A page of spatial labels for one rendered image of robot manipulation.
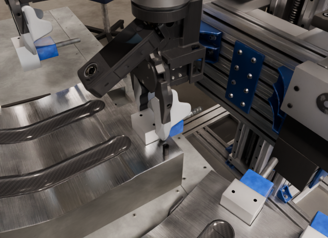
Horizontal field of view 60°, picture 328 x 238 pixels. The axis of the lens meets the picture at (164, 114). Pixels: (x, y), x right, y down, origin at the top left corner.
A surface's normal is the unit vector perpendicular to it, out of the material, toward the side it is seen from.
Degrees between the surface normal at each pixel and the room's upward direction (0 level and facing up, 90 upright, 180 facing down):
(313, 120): 90
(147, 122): 0
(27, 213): 24
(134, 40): 32
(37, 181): 14
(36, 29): 79
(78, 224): 90
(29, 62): 90
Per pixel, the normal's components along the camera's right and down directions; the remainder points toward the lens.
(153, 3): -0.25, 0.66
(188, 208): 0.00, -0.73
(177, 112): 0.51, 0.43
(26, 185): 0.33, -0.80
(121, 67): 0.50, 0.63
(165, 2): 0.06, 0.68
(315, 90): -0.82, 0.39
